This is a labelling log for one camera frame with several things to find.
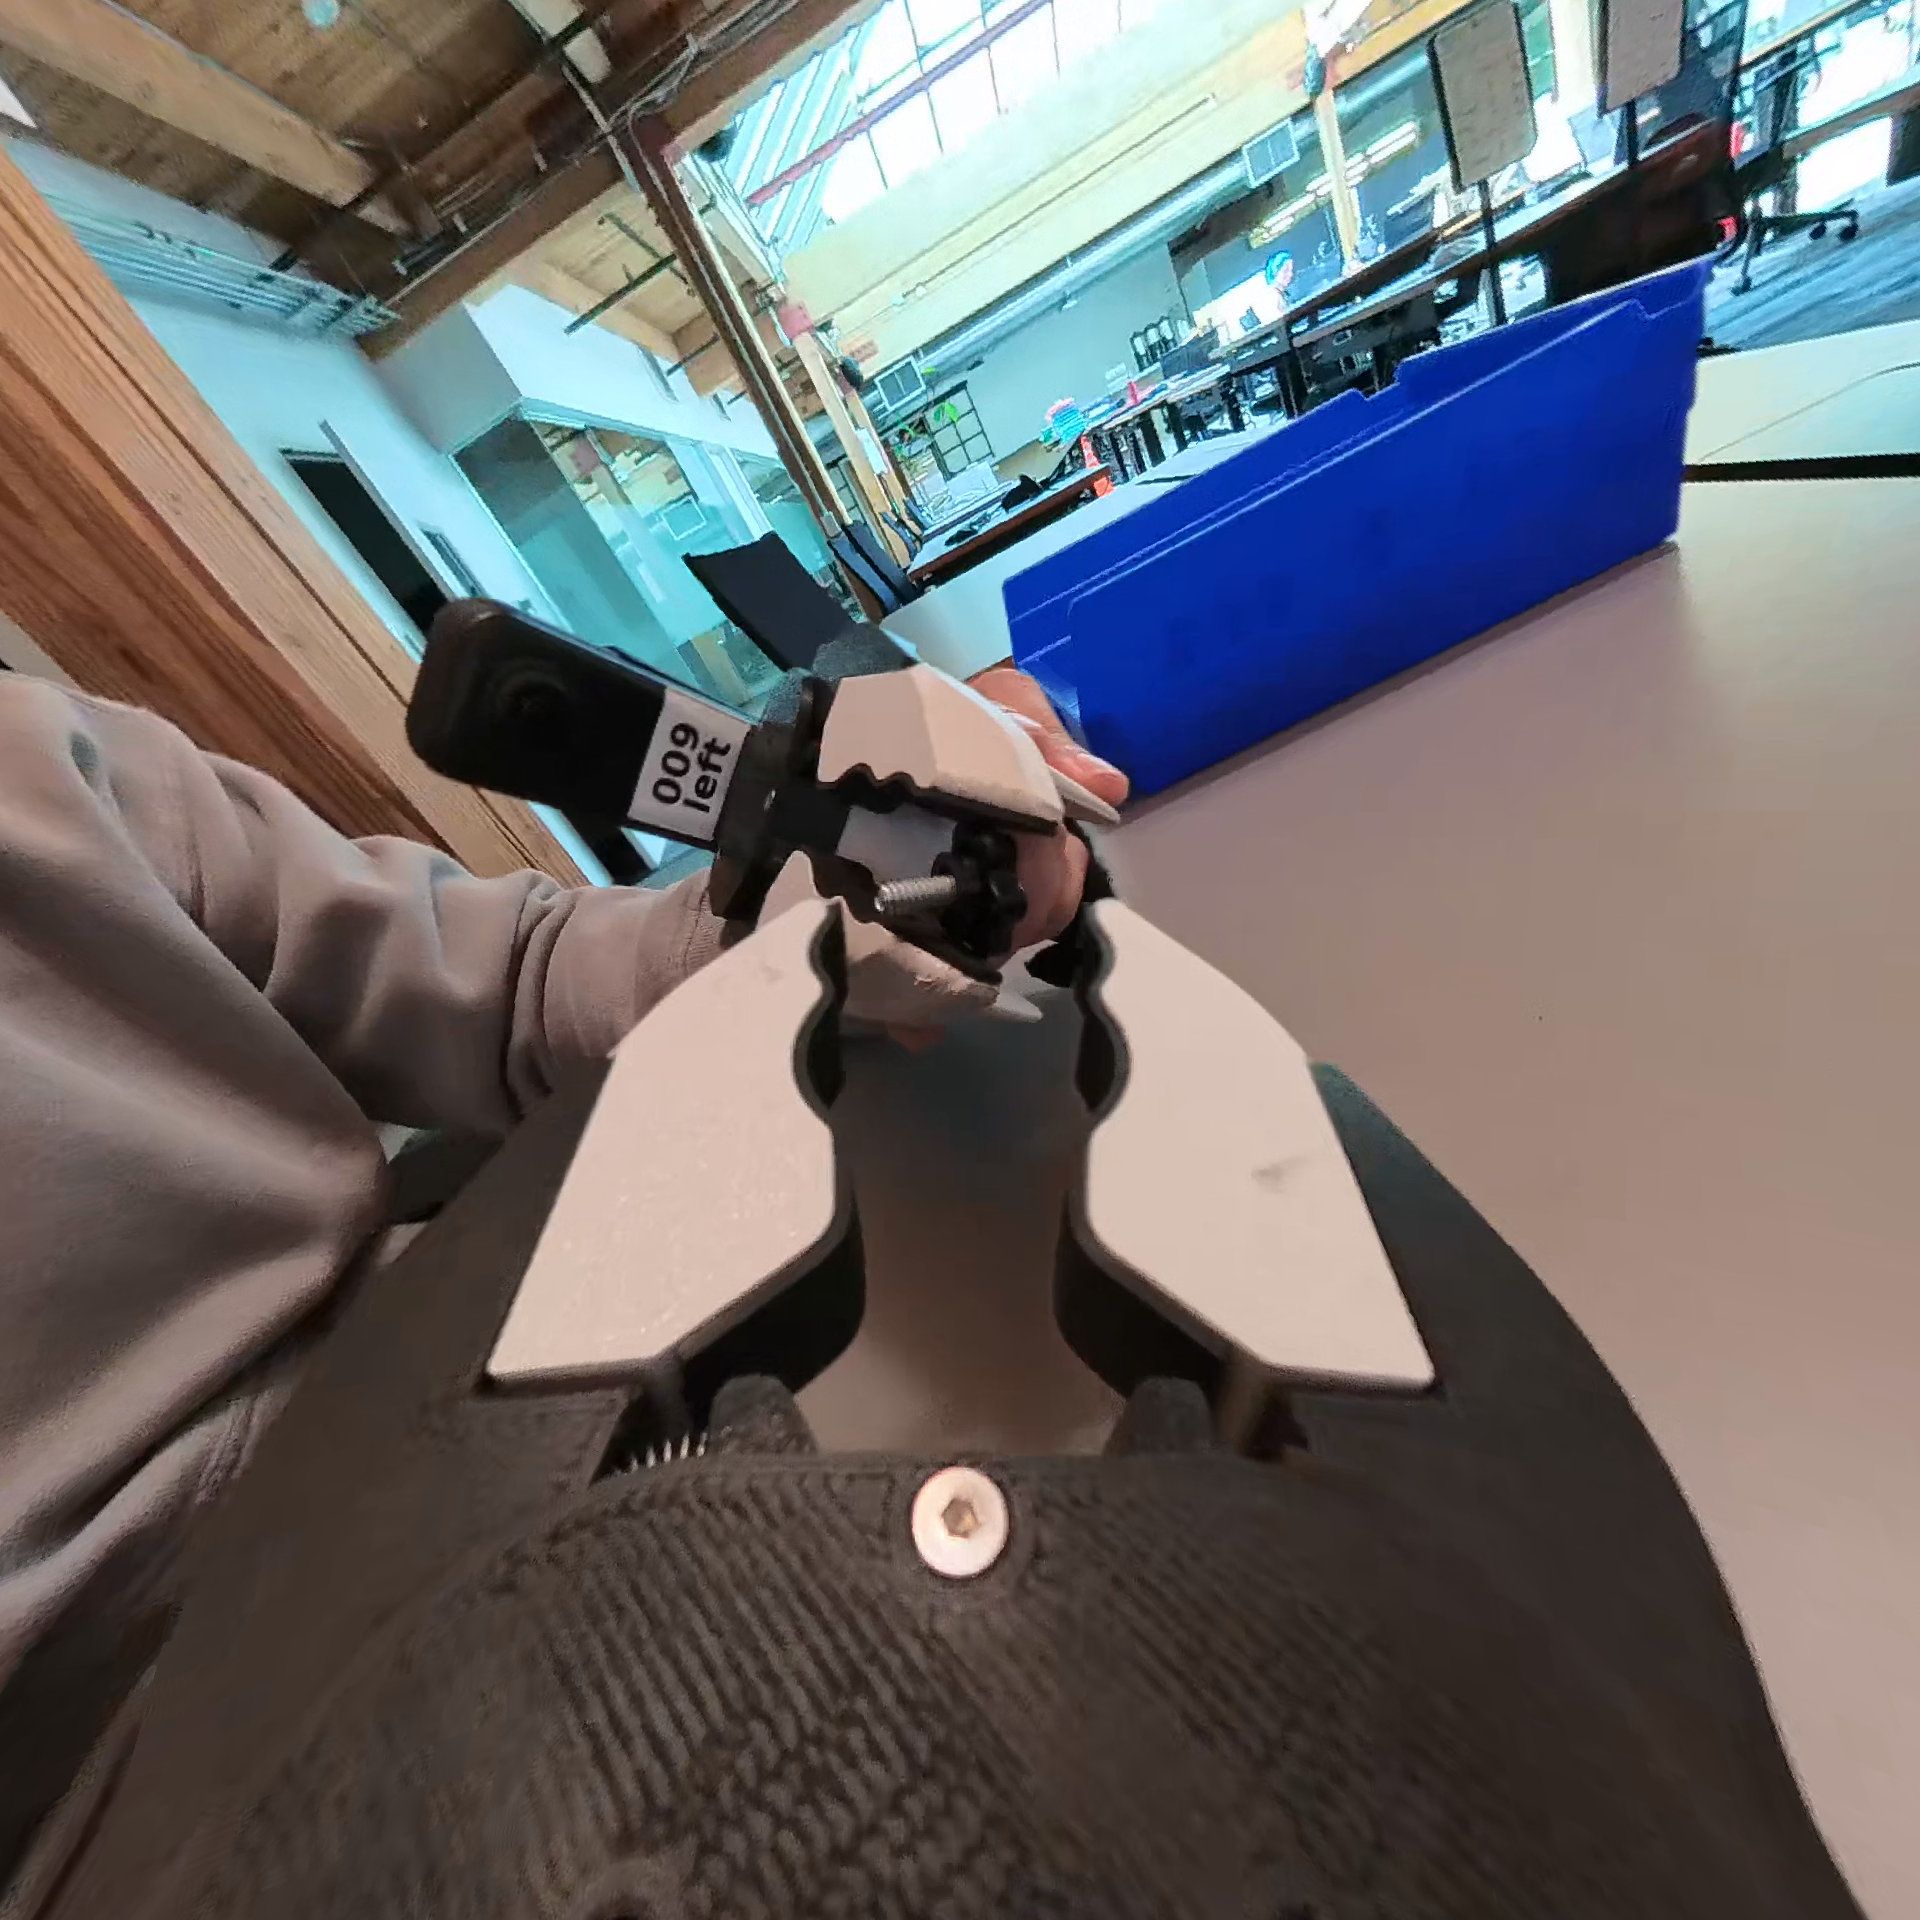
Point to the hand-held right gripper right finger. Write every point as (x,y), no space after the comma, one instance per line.
(1245,1188)

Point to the black office chair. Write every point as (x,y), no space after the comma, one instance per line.
(776,603)

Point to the blue plastic bin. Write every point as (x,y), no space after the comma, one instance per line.
(1348,539)

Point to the person's left forearm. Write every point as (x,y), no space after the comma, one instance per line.
(238,1140)

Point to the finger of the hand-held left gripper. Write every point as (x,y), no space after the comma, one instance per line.
(916,992)
(930,745)

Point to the black knob bolt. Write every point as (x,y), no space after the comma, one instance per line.
(969,901)

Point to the person's left hand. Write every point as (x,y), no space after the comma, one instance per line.
(1075,789)

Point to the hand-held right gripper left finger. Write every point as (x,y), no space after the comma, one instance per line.
(677,1170)

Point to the grey desk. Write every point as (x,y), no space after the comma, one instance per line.
(1619,901)

